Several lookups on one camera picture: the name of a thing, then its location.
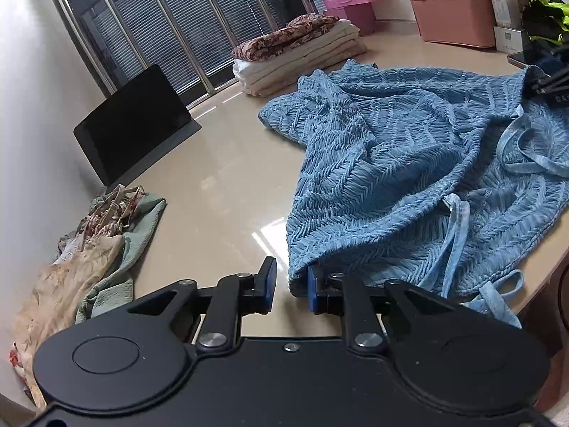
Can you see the black tablet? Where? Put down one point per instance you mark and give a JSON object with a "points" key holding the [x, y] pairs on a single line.
{"points": [[129, 124]]}

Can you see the green cloth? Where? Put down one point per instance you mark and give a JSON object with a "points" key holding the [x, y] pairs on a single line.
{"points": [[146, 227]]}

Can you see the brown floral folded cloth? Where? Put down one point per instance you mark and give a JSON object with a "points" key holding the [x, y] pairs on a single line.
{"points": [[275, 40]]}

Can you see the neon yellow black garment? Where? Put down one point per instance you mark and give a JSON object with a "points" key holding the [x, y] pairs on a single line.
{"points": [[546, 13]]}

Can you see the salmon pink storage box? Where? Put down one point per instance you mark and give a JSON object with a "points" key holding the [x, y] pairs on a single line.
{"points": [[453, 13]]}

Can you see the folded cream cloth stack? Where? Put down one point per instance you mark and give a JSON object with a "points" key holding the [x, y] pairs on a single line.
{"points": [[302, 66]]}

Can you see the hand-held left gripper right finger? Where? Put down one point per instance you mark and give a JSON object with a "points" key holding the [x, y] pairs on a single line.
{"points": [[312, 290]]}

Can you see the white carton box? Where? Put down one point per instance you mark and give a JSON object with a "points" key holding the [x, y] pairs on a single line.
{"points": [[506, 9]]}

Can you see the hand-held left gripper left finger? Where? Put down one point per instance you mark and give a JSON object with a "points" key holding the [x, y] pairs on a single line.
{"points": [[269, 285]]}

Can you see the metal window railing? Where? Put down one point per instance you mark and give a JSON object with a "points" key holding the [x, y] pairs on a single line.
{"points": [[77, 26]]}

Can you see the beige floral garment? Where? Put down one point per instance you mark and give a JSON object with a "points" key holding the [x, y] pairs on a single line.
{"points": [[58, 284]]}

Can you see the blue textured knit garment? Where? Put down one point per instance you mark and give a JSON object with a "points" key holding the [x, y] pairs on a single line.
{"points": [[378, 151]]}

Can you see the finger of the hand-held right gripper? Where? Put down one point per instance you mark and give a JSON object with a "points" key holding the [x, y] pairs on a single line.
{"points": [[546, 82]]}

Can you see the magenta lidded box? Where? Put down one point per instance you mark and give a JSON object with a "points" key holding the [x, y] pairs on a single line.
{"points": [[351, 6]]}

